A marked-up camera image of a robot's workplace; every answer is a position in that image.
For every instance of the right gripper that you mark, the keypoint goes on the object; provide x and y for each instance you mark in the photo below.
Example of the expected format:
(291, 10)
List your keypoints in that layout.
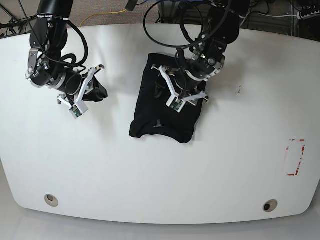
(43, 72)

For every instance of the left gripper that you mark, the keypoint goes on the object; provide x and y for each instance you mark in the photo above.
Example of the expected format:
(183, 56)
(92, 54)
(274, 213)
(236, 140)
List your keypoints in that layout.
(193, 71)

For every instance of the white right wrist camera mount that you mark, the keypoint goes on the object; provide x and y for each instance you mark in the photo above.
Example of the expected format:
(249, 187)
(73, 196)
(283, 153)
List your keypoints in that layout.
(75, 100)

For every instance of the black tripod stand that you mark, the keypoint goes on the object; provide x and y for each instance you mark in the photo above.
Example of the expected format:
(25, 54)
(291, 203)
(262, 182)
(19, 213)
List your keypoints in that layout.
(14, 26)

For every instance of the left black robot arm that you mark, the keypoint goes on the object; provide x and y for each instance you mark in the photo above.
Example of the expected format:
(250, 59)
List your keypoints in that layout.
(220, 22)

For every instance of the black T-shirt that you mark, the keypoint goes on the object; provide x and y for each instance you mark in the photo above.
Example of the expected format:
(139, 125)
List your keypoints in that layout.
(152, 116)

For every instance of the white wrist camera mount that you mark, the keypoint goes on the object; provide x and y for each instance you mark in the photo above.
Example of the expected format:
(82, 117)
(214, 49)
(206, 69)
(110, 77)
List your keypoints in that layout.
(179, 96)
(75, 100)

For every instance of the white power strip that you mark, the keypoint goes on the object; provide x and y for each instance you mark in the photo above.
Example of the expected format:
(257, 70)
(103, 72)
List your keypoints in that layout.
(309, 12)

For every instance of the red tape rectangle marking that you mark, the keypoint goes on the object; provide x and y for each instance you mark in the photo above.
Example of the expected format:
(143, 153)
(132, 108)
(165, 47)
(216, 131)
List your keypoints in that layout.
(293, 156)

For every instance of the table cable grommet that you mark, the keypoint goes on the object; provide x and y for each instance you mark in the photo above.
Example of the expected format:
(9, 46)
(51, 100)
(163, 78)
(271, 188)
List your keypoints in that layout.
(51, 200)
(270, 206)

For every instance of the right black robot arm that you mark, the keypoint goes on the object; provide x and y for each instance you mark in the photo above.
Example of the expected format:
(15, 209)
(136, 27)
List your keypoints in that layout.
(50, 35)

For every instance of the left table cable grommet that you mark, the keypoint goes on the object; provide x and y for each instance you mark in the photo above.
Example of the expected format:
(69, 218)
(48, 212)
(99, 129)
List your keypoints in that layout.
(51, 200)

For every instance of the right table cable grommet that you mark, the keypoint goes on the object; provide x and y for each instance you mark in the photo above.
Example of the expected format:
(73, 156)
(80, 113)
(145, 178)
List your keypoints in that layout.
(270, 206)

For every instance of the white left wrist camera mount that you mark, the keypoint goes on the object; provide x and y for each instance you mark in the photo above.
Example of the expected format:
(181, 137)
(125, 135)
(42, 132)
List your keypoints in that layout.
(179, 96)

